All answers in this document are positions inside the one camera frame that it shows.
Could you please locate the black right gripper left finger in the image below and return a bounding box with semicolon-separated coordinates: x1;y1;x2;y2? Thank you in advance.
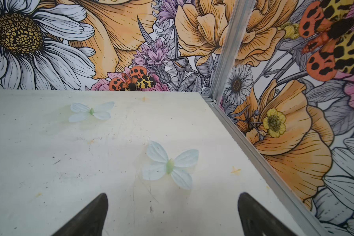
52;193;109;236

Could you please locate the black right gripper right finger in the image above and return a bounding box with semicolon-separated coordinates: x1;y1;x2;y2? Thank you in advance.
238;192;296;236

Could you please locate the right aluminium corner post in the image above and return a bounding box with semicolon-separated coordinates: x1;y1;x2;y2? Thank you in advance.
210;0;256;105

